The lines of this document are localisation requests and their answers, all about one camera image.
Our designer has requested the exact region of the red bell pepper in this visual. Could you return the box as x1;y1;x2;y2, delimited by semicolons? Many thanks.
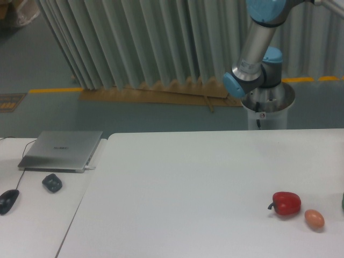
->
268;192;302;216

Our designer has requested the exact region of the small black gadget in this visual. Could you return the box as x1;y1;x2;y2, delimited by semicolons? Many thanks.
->
42;174;63;193

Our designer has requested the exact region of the brown cardboard sheet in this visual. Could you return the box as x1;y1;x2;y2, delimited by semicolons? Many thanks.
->
78;76;242;112

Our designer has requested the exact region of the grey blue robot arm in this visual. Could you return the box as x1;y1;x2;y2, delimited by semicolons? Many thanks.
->
223;1;343;98

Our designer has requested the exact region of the silver laptop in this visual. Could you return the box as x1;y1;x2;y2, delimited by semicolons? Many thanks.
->
18;131;103;173

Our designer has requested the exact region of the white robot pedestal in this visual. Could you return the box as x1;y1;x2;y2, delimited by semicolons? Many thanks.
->
241;82;295;130

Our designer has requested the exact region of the grey pleated curtain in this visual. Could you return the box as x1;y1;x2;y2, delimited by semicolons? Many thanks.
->
37;1;343;89

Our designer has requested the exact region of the brown egg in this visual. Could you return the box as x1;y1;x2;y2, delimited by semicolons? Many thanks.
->
304;209;325;229

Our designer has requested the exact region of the white usb plug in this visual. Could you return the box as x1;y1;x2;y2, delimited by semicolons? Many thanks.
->
84;166;96;170

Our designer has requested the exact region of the black mouse cable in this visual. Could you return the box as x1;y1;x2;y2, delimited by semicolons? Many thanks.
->
0;136;38;190

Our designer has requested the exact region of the black computer mouse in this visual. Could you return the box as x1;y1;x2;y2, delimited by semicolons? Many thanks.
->
0;189;19;215

